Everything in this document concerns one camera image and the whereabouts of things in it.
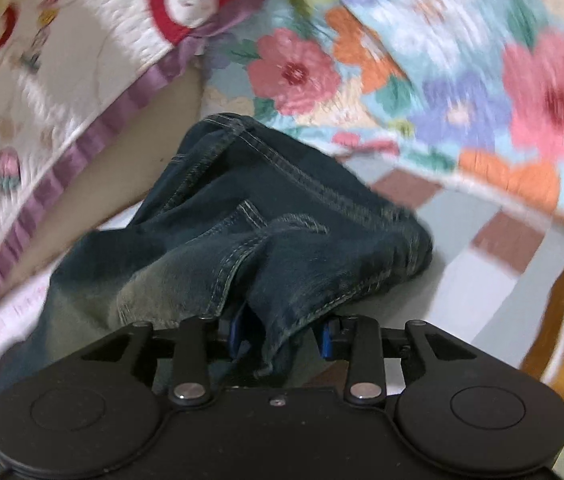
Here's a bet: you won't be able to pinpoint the floral patchwork quilt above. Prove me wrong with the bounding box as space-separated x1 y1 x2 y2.
202 0 564 241

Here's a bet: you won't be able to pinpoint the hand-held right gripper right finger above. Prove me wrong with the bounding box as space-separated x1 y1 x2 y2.
318 316 479 406

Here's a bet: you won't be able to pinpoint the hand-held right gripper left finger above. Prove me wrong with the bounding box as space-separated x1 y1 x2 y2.
80 310 255 407

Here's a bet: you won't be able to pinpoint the dark blue denim jeans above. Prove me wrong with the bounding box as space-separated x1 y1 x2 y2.
0 114 435 480

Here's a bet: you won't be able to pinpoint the brown and grey checkered sheet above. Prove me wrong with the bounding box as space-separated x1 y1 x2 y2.
96 162 564 391

